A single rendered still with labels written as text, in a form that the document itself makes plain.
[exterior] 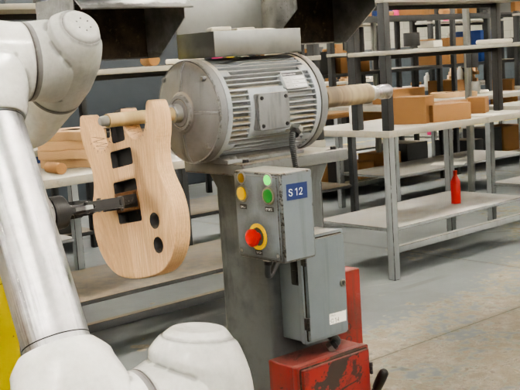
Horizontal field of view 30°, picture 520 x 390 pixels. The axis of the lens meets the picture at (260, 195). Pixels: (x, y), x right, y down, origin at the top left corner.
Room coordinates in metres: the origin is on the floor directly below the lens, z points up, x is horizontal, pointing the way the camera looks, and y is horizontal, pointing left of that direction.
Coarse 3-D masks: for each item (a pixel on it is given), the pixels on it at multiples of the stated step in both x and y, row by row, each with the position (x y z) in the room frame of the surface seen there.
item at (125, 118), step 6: (108, 114) 2.21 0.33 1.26; (114, 114) 2.21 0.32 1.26; (120, 114) 2.22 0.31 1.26; (126, 114) 2.23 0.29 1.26; (132, 114) 2.24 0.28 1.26; (138, 114) 2.25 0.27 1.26; (144, 114) 2.26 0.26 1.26; (174, 114) 2.31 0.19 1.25; (114, 120) 2.20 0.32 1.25; (120, 120) 2.21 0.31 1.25; (126, 120) 2.23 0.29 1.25; (132, 120) 2.24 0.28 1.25; (138, 120) 2.25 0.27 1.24; (144, 120) 2.26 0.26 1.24; (108, 126) 2.21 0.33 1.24; (114, 126) 2.21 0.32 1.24
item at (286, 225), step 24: (264, 168) 2.20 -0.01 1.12; (288, 168) 2.16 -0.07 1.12; (288, 192) 2.09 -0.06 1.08; (312, 192) 2.14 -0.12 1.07; (240, 216) 2.18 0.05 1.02; (264, 216) 2.11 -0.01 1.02; (288, 216) 2.09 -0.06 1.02; (312, 216) 2.13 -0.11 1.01; (240, 240) 2.18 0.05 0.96; (264, 240) 2.11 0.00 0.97; (288, 240) 2.08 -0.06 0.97; (312, 240) 2.13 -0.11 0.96; (264, 264) 2.19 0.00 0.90
